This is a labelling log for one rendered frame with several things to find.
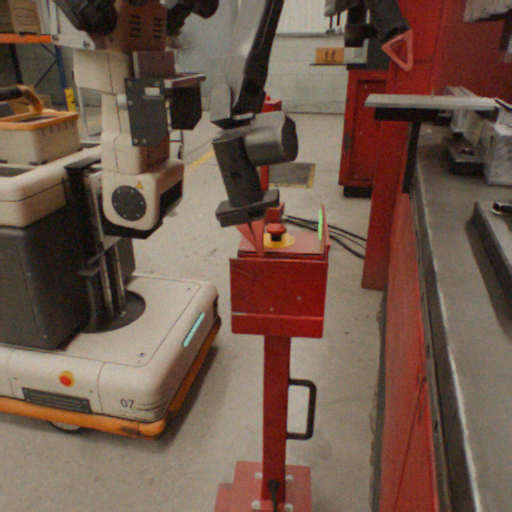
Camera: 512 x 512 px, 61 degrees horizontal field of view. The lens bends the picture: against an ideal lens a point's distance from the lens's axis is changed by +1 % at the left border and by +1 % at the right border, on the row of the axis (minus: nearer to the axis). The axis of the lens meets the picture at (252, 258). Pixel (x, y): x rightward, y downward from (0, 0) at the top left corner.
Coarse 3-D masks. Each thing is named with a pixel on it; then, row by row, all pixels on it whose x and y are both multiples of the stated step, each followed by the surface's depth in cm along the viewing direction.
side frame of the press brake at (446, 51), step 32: (416, 0) 165; (448, 0) 162; (416, 32) 170; (448, 32) 167; (480, 32) 164; (416, 64) 174; (448, 64) 171; (480, 64) 168; (384, 128) 187; (384, 160) 193; (384, 192) 199; (384, 224) 205; (384, 256) 212
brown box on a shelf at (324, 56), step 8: (320, 48) 311; (328, 48) 308; (336, 48) 308; (344, 48) 307; (320, 56) 311; (328, 56) 310; (336, 56) 309; (312, 64) 313; (320, 64) 312; (328, 64) 312; (336, 64) 310; (344, 64) 308
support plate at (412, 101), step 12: (372, 96) 109; (384, 96) 108; (396, 96) 108; (408, 96) 108; (420, 96) 108; (444, 96) 109; (480, 96) 106; (444, 108) 94; (456, 108) 94; (468, 108) 93; (480, 108) 93; (492, 108) 92
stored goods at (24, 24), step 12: (0, 0) 679; (12, 0) 685; (24, 0) 707; (0, 12) 687; (12, 12) 686; (24, 12) 712; (36, 12) 736; (0, 24) 696; (12, 24) 690; (24, 24) 715; (36, 24) 741
